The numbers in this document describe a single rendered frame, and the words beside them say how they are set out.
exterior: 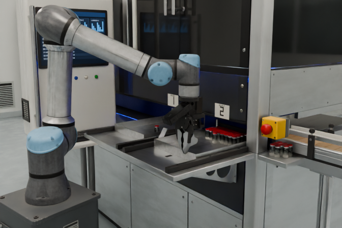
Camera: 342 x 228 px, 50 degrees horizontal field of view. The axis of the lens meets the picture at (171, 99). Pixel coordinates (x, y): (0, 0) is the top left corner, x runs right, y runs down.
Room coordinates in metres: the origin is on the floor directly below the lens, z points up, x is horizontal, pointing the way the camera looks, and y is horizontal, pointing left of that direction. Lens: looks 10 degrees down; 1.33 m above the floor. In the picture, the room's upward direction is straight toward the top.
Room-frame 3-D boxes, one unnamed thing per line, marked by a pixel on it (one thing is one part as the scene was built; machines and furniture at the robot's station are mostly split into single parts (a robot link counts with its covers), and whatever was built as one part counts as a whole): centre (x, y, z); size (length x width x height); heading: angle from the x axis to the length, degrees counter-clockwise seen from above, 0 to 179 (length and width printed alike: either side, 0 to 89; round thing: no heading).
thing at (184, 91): (1.32, -0.06, 1.14); 0.08 x 0.08 x 0.05
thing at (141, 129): (1.73, 0.06, 0.90); 0.34 x 0.26 x 0.04; 127
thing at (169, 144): (1.46, -0.14, 0.90); 0.34 x 0.26 x 0.04; 128
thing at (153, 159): (1.56, 0.01, 0.87); 0.70 x 0.48 x 0.02; 37
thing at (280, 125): (1.34, -0.39, 0.99); 0.08 x 0.07 x 0.07; 127
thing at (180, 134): (1.33, -0.06, 0.95); 0.06 x 0.03 x 0.09; 127
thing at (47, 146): (1.19, 0.42, 0.96); 0.13 x 0.12 x 0.14; 0
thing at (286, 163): (1.35, -0.43, 0.87); 0.14 x 0.13 x 0.02; 127
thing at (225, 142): (1.52, -0.21, 0.91); 0.18 x 0.02 x 0.05; 38
